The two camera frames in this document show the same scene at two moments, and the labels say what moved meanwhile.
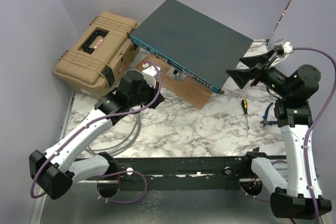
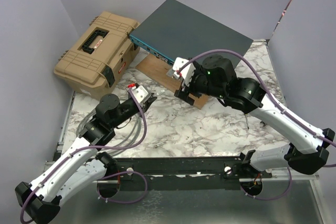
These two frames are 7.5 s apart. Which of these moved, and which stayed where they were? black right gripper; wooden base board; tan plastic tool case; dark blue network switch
Moved: black right gripper
Stayed: tan plastic tool case; wooden base board; dark blue network switch
